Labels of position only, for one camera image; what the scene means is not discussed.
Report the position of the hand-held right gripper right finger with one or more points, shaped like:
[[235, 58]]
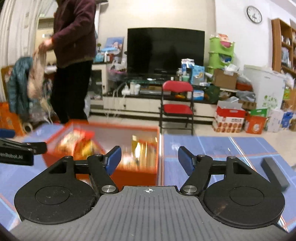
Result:
[[185, 160]]

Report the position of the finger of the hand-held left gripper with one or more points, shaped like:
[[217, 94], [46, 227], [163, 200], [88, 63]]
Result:
[[7, 133], [23, 147]]

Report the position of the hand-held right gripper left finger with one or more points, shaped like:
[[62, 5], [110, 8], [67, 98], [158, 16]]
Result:
[[114, 158]]

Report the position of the orange cardboard box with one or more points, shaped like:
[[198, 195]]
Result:
[[136, 177]]

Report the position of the pile of snack packets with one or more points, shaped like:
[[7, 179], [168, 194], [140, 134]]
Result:
[[76, 143]]

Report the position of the orange cartons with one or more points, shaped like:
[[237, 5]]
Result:
[[9, 118]]

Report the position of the blue plaid tablecloth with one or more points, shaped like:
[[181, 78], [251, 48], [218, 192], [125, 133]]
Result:
[[208, 148]]

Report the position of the teal puffer jacket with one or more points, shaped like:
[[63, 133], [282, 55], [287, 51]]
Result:
[[18, 81]]

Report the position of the red and white carton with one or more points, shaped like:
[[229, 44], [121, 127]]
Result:
[[227, 120]]

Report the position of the white television stand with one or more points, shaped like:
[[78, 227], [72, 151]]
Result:
[[138, 103]]

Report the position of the beige cloth bag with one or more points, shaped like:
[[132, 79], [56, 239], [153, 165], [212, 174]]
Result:
[[37, 76]]

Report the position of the red folding chair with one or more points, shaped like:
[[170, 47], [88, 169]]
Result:
[[177, 87]]

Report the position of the orange gift box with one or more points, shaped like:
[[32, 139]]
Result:
[[254, 124]]

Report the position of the white glass-door cabinet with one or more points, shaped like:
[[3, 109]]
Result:
[[99, 78]]

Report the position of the blue printed package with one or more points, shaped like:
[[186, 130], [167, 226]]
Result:
[[197, 74]]

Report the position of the brown cardboard box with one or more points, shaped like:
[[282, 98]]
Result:
[[223, 80]]

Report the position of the black glasses case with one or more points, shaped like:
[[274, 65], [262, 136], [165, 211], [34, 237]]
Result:
[[275, 172]]

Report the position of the white curtain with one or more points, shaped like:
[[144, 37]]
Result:
[[18, 30]]

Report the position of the white chest freezer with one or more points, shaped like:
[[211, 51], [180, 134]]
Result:
[[266, 88]]

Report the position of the black television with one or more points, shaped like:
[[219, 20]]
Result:
[[165, 51]]

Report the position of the framed picture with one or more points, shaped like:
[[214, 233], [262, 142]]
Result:
[[114, 45]]

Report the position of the green plastic storage rack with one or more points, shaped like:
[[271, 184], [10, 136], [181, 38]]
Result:
[[214, 46]]

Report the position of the wooden shelf unit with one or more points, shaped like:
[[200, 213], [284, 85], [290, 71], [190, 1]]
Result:
[[276, 41]]

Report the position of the round wall clock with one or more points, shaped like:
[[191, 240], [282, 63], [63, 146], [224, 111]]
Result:
[[254, 15]]

